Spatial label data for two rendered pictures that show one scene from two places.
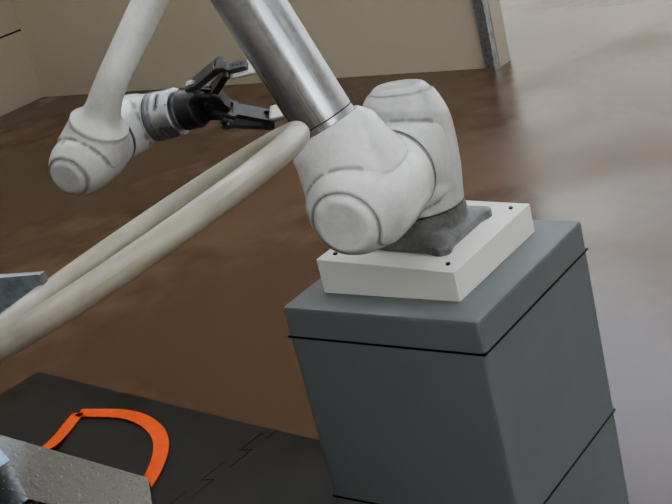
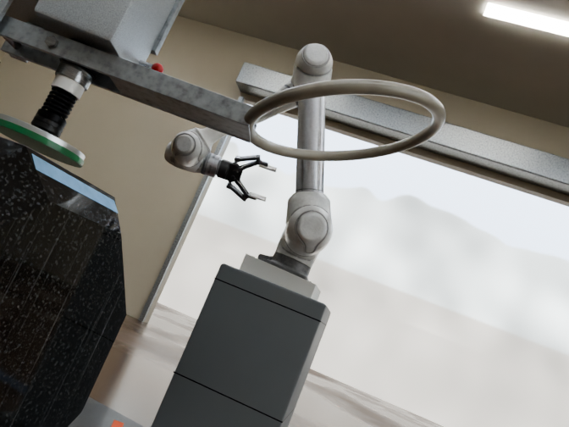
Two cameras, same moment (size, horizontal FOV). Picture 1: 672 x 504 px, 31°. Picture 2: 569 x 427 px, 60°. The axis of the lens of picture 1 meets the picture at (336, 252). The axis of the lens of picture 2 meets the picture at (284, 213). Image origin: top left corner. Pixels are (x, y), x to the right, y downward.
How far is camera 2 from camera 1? 127 cm
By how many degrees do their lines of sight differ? 42
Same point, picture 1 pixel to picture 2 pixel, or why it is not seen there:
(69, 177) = (186, 144)
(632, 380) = not seen: outside the picture
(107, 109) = (216, 135)
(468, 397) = (297, 340)
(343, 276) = (255, 266)
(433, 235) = (300, 272)
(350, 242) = (310, 235)
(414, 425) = (256, 345)
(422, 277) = (298, 280)
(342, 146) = (323, 201)
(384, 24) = not seen: hidden behind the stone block
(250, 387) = not seen: hidden behind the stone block
